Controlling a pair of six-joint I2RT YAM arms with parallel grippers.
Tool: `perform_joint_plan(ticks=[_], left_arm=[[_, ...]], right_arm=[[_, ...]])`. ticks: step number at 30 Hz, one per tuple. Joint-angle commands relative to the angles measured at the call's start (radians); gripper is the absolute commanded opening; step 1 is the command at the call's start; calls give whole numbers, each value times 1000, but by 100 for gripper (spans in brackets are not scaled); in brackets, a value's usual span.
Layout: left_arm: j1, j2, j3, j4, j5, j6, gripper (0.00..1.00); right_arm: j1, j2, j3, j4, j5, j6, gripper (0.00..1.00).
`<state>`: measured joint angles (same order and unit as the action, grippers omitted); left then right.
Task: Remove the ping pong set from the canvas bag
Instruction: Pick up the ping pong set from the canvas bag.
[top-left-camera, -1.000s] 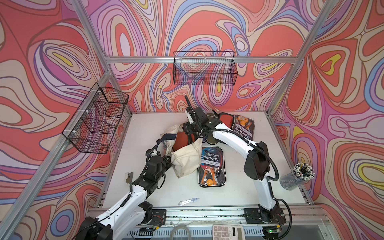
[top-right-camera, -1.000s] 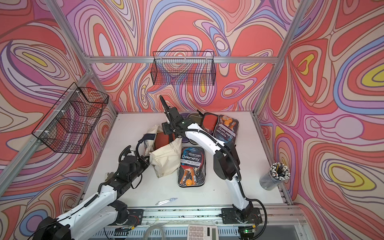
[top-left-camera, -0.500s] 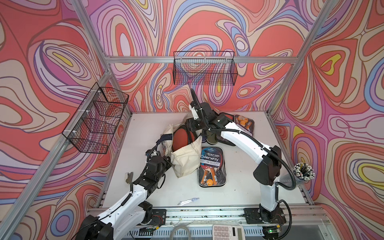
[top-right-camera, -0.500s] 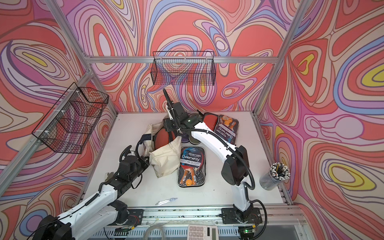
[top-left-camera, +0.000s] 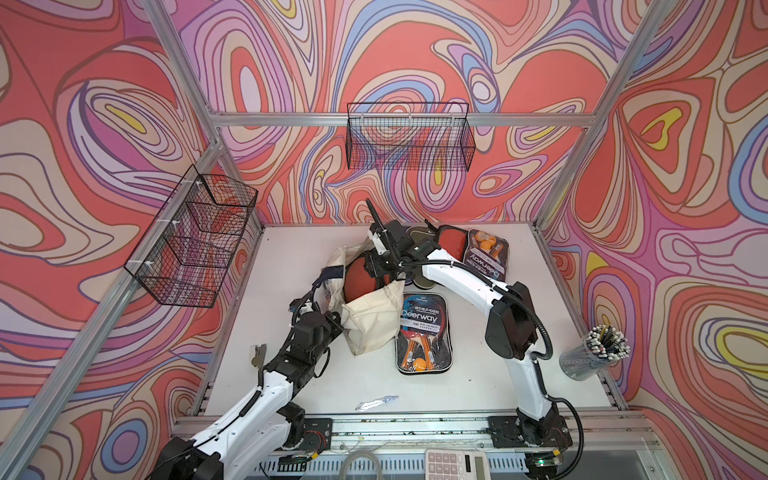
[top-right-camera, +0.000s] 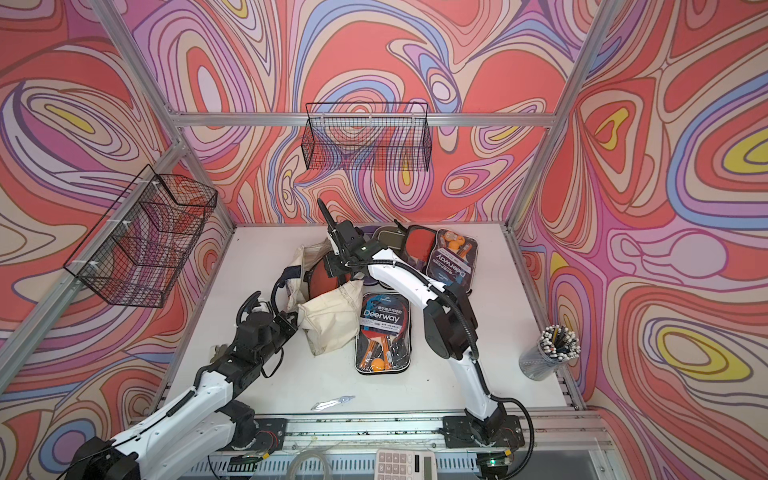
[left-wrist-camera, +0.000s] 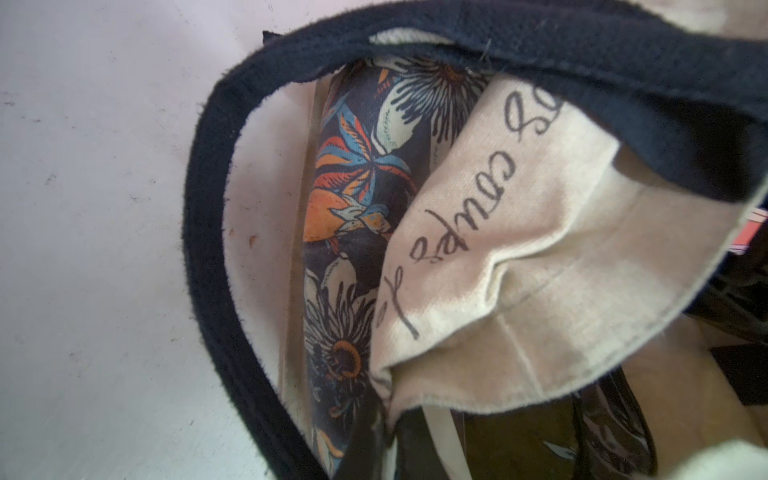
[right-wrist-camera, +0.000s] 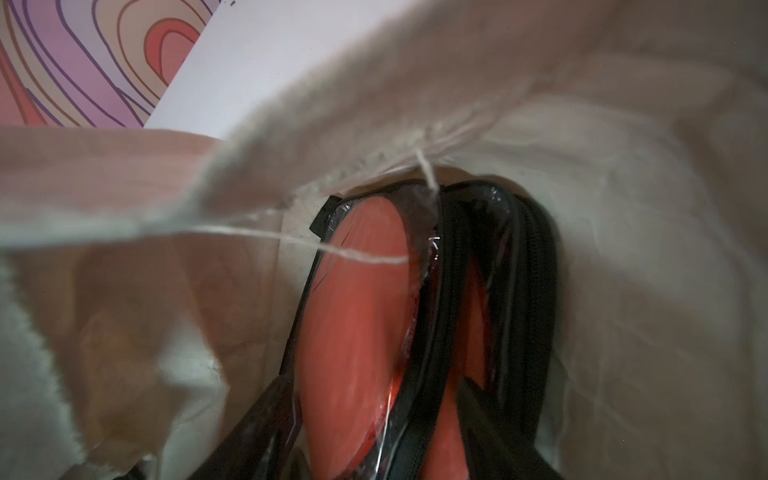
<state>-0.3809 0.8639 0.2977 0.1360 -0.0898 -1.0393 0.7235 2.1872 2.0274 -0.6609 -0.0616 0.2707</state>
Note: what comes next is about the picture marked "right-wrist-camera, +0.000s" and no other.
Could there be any clear red paddle case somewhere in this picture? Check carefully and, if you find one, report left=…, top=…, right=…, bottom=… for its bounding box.
left=284, top=181, right=438, bottom=479

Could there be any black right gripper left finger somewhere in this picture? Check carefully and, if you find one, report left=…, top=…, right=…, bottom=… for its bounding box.
left=190, top=375, right=300, bottom=480

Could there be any black ping pong case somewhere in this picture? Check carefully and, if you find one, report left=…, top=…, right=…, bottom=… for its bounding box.
left=376, top=180, right=557, bottom=479

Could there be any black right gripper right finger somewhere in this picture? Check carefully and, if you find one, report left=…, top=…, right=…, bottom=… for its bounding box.
left=456, top=377, right=562, bottom=480

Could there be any cream canvas tote bag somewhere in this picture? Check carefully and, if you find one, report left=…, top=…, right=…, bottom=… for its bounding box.
left=1, top=1, right=767, bottom=479

